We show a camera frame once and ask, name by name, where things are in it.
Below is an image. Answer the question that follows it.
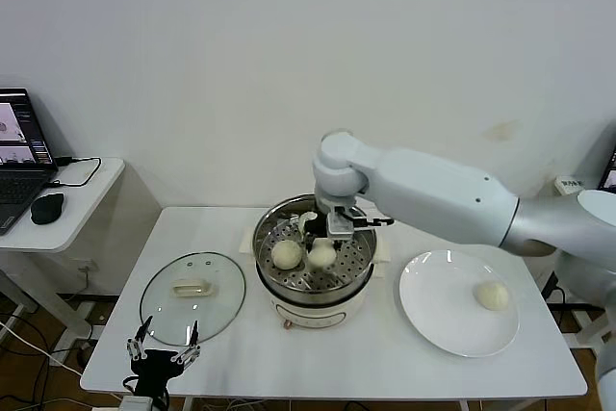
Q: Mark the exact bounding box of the white round plate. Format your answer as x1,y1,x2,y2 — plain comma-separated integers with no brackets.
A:
398,249,522,359

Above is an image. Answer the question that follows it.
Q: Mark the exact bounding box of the black computer mouse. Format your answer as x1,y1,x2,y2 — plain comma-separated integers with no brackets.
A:
30,192,66,226

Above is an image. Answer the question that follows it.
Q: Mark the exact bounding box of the black laptop charger cable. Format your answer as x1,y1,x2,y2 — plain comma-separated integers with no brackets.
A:
46,155,104,190

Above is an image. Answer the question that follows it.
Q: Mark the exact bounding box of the open black laptop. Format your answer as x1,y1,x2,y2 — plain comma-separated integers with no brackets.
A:
0,88,60,238
599,150,616,191

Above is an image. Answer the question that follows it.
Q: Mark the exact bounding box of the stainless steel steamer basket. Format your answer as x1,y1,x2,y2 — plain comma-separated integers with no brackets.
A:
239,193,394,295

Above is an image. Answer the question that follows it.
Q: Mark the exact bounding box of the black floor cable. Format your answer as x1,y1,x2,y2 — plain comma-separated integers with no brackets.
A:
0,304,97,411

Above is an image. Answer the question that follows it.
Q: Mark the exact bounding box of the white side table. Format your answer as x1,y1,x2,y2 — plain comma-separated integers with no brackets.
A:
541,173,610,349
0,156,164,352

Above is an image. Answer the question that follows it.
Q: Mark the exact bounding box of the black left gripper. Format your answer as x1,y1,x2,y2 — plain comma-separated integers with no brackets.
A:
125,317,202,397

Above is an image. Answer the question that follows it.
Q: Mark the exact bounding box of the black power adapter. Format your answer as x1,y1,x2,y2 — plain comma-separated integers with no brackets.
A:
541,270,565,306

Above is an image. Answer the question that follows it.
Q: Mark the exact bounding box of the glass lid with cream handle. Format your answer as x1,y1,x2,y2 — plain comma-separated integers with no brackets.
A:
139,250,247,347

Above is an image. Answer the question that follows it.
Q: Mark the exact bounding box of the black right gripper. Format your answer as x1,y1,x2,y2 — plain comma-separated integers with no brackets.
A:
300,217,346,268

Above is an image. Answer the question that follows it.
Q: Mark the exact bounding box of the cream electric cooker base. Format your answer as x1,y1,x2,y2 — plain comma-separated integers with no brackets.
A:
253,256,389,332

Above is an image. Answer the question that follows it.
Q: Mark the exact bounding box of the white floor cable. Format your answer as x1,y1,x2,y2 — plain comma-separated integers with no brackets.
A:
0,318,86,377

